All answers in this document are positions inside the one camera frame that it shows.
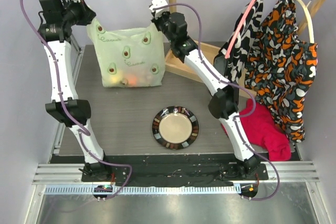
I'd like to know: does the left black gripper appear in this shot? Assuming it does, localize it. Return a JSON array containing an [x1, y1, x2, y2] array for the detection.
[[60, 0, 96, 27]]

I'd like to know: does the green avocado plastic bag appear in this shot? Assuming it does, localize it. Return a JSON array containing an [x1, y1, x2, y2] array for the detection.
[[87, 18, 165, 88]]

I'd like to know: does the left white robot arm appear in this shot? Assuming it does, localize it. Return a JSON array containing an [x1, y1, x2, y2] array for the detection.
[[38, 0, 112, 182]]

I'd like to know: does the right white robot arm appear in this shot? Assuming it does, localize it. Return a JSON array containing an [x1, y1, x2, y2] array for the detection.
[[152, 8, 260, 179]]

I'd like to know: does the wooden clothes rack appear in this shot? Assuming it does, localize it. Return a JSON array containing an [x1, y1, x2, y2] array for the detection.
[[164, 0, 336, 99]]

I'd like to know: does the black white patterned garment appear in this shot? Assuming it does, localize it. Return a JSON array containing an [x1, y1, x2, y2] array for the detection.
[[213, 0, 264, 83]]

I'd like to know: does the pink clothes hanger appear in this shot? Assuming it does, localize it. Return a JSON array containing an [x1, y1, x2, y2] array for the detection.
[[224, 0, 265, 59]]

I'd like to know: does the patterned rim ceramic plate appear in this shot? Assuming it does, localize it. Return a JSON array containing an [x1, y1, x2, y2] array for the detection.
[[151, 106, 200, 150]]

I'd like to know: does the orange black patterned garment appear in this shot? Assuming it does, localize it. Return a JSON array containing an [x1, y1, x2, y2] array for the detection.
[[245, 0, 318, 143]]

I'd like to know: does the red cloth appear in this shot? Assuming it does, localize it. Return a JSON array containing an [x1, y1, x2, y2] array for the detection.
[[222, 98, 292, 161]]

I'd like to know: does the cream clothes hanger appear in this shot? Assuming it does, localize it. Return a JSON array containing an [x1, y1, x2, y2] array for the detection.
[[296, 0, 315, 44]]

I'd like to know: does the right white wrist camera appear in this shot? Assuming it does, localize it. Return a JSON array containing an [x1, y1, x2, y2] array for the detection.
[[149, 0, 169, 19]]

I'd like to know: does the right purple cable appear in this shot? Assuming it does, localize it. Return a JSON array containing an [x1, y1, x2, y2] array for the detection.
[[162, 2, 280, 200]]

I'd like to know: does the purple cable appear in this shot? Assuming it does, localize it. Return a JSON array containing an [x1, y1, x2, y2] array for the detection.
[[162, 2, 280, 200], [19, 0, 133, 200]]

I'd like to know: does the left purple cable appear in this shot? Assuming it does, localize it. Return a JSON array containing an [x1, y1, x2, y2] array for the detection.
[[19, 0, 133, 200]]

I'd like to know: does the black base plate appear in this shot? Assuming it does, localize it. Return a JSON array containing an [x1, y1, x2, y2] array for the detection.
[[81, 154, 268, 186]]

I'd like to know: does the white slotted cable duct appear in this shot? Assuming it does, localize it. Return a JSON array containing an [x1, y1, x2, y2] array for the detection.
[[45, 184, 241, 196]]

